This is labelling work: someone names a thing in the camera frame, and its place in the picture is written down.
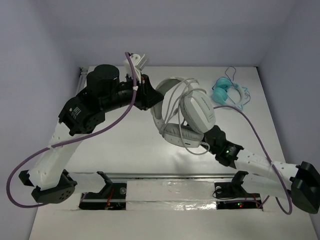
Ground white grey headphones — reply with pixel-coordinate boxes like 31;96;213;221
151;77;216;148

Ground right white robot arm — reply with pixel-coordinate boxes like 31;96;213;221
203;126;320;214

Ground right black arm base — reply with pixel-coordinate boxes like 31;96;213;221
212;171;263;210

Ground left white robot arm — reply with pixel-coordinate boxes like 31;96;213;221
19;64;164;205

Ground teal white headphones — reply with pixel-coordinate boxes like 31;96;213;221
211;77;251;111

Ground white foil tape strip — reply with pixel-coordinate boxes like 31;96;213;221
125;180;217;211

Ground aluminium rail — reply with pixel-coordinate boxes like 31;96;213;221
69;171;261;180

